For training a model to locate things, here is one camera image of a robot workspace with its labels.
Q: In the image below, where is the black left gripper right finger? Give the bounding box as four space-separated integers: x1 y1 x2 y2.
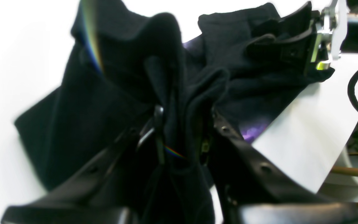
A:
205 108 358 224

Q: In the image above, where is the black T-shirt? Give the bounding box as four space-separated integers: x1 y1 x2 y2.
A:
15 0 334 224

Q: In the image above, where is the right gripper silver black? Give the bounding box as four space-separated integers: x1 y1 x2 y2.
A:
247 0 358 73

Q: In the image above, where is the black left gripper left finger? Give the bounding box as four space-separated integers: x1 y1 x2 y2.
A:
1 106 165 224

